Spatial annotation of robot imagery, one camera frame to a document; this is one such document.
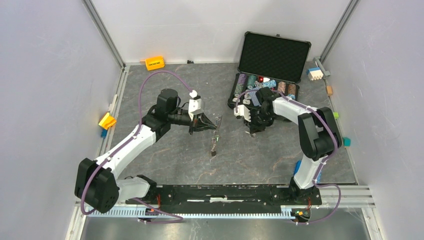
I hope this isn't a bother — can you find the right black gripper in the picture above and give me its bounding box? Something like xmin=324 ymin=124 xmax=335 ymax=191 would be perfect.
xmin=244 ymin=108 xmax=276 ymax=135

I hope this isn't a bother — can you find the metal keyring with tags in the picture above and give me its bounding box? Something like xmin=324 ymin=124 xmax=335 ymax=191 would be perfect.
xmin=210 ymin=116 xmax=222 ymax=157

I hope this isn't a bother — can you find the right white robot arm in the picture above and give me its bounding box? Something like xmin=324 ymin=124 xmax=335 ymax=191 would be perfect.
xmin=234 ymin=87 xmax=342 ymax=204

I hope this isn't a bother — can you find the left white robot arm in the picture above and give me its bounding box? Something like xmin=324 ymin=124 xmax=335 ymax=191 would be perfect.
xmin=74 ymin=88 xmax=217 ymax=215

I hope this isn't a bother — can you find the blue playing card deck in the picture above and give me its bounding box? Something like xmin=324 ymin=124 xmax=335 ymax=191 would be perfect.
xmin=248 ymin=91 xmax=261 ymax=107

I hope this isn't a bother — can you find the light blue chip stack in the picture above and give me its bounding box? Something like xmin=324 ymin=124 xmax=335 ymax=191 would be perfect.
xmin=261 ymin=79 xmax=277 ymax=89

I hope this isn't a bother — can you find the orange chip stack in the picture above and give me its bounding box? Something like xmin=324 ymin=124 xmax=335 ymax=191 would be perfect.
xmin=287 ymin=84 xmax=297 ymax=100

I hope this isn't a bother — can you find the blue green white block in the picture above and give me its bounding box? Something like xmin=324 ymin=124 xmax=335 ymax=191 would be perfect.
xmin=293 ymin=160 xmax=322 ymax=184

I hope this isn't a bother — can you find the black poker chip case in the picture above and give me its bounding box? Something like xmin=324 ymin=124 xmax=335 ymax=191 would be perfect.
xmin=227 ymin=31 xmax=312 ymax=109

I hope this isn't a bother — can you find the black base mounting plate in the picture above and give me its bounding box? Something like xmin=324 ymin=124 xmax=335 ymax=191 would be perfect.
xmin=142 ymin=184 xmax=322 ymax=214

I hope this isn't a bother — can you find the white blue toy block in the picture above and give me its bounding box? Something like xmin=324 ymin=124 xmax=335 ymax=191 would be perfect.
xmin=306 ymin=67 xmax=324 ymax=81

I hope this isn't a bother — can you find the tan wooden cube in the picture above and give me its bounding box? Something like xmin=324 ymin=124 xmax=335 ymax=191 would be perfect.
xmin=326 ymin=85 xmax=334 ymax=97

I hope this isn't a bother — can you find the teal cube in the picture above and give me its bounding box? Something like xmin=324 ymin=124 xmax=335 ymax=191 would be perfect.
xmin=342 ymin=136 xmax=351 ymax=148

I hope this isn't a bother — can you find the yellow orange toy block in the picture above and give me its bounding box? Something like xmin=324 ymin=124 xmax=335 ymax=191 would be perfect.
xmin=98 ymin=112 xmax=117 ymax=130

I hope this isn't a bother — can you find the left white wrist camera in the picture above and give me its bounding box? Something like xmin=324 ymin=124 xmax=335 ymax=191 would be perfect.
xmin=188 ymin=90 xmax=204 ymax=121

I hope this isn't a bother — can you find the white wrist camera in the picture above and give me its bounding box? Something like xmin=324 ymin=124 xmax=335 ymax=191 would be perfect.
xmin=188 ymin=90 xmax=204 ymax=121
xmin=233 ymin=104 xmax=252 ymax=122

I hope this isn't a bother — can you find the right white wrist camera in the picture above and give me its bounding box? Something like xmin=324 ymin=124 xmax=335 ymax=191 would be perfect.
xmin=233 ymin=104 xmax=252 ymax=122

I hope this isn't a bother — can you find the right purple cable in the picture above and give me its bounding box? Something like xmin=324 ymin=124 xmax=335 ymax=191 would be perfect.
xmin=235 ymin=87 xmax=342 ymax=225

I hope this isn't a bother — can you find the purple cable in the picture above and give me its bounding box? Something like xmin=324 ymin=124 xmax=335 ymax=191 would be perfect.
xmin=80 ymin=69 xmax=196 ymax=225
xmin=235 ymin=87 xmax=342 ymax=225

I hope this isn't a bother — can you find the white cable duct rail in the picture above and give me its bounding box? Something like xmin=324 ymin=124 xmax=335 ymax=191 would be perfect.
xmin=89 ymin=206 xmax=296 ymax=220

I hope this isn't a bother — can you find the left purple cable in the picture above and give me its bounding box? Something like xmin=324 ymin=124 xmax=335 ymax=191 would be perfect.
xmin=80 ymin=69 xmax=196 ymax=225

